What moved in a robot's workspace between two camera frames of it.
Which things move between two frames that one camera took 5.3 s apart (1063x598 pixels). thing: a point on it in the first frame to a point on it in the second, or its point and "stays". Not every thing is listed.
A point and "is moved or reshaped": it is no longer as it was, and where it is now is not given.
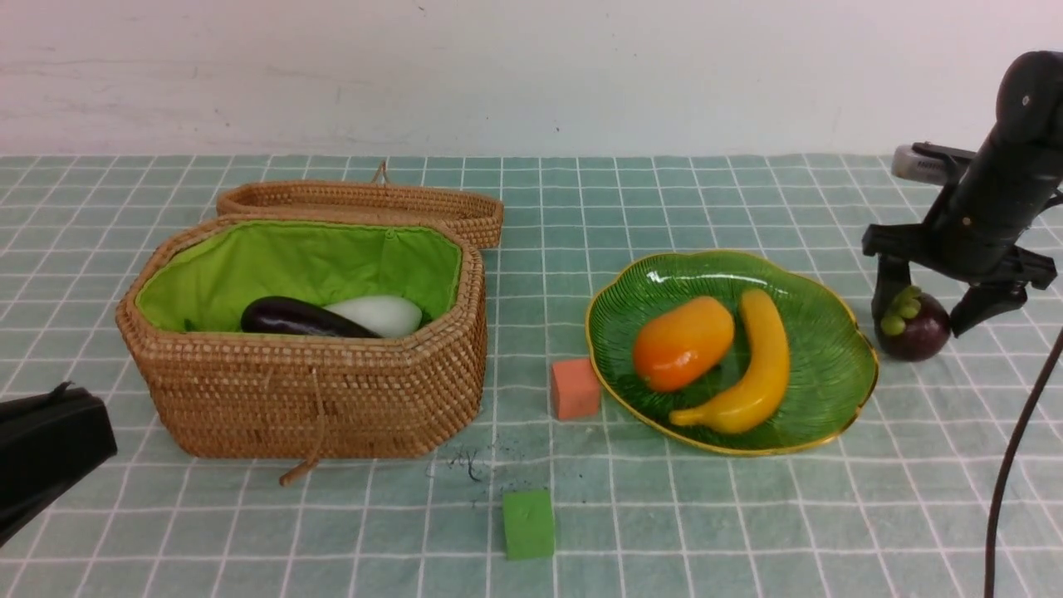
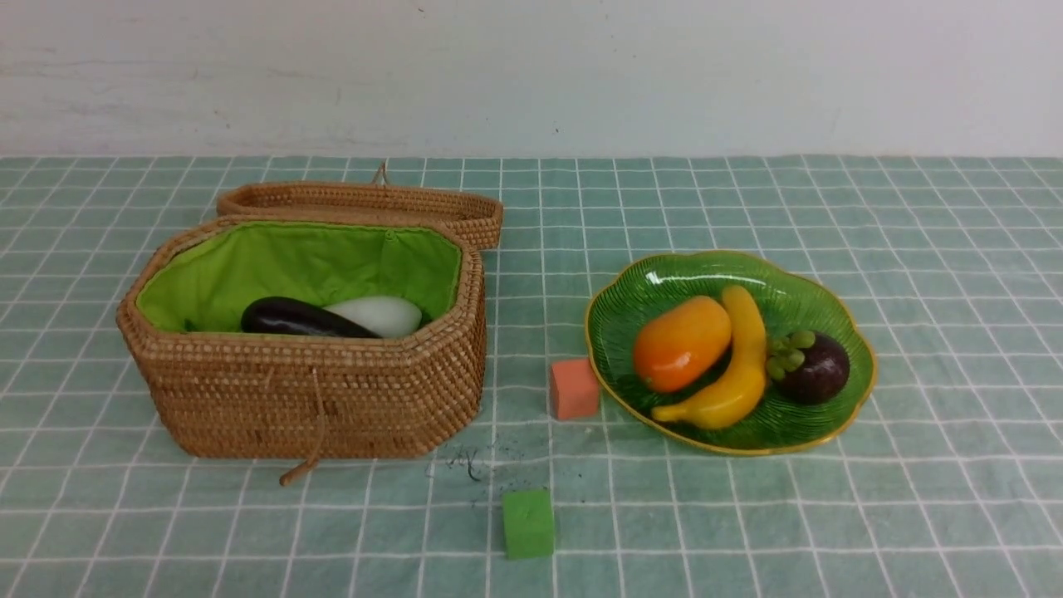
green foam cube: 529,523 stays
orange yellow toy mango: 677,347 stays
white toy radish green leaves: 384,316 stays
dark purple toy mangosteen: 915,327 to 808,367
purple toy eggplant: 274,315 stays
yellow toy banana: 759,400 is moved or reshaped
